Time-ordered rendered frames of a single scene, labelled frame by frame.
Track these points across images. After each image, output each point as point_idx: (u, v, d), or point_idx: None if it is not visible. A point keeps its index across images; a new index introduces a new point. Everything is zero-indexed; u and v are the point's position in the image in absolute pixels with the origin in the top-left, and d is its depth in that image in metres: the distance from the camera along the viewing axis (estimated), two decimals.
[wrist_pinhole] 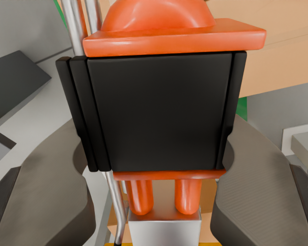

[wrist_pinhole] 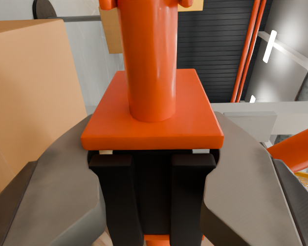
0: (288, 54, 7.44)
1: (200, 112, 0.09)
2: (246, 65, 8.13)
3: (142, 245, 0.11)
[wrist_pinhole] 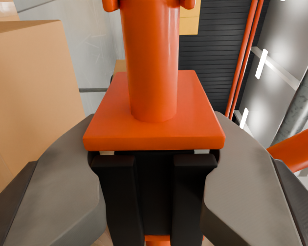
0: (278, 72, 7.90)
1: (201, 112, 0.09)
2: (239, 82, 8.57)
3: None
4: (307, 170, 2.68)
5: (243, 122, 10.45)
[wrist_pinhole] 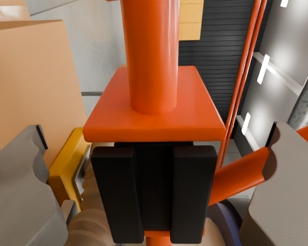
0: (280, 78, 7.92)
1: (201, 105, 0.09)
2: (241, 87, 8.59)
3: (142, 240, 0.11)
4: None
5: (245, 127, 10.43)
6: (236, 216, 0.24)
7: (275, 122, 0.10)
